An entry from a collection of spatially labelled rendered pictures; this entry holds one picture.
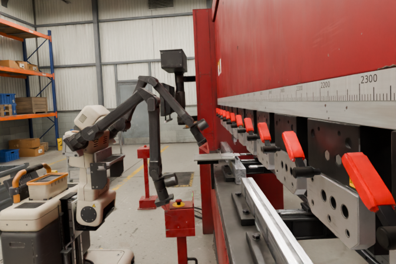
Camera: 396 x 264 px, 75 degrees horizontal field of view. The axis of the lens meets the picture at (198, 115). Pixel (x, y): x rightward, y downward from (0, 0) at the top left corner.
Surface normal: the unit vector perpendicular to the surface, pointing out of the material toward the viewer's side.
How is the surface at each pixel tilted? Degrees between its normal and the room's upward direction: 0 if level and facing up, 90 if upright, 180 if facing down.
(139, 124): 90
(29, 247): 90
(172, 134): 90
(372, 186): 39
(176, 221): 90
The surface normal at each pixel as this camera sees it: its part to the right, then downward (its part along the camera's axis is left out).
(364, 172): -0.04, -0.74
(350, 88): -1.00, 0.04
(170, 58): -0.06, 0.06
